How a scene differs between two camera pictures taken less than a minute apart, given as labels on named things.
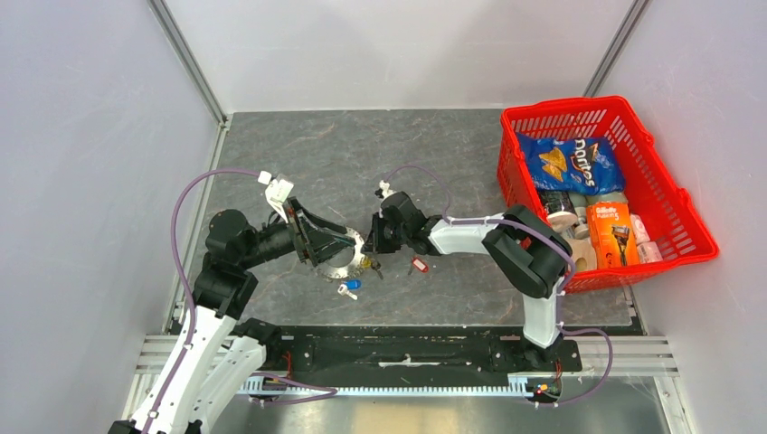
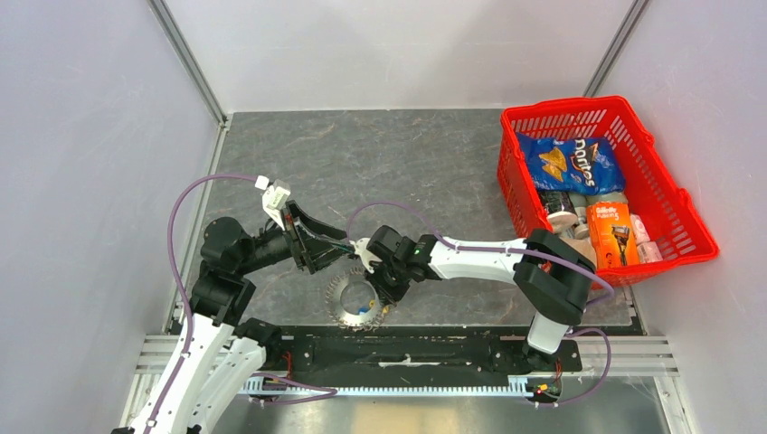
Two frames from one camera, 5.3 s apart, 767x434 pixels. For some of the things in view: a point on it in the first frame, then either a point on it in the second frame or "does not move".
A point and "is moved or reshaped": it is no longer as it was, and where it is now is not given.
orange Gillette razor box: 611,234 does not move
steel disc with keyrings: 358,262 is moved or reshaped
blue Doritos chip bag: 585,166 does not move
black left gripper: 319,240 does not move
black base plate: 410,353 does not move
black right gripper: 375,242 -> 392,295
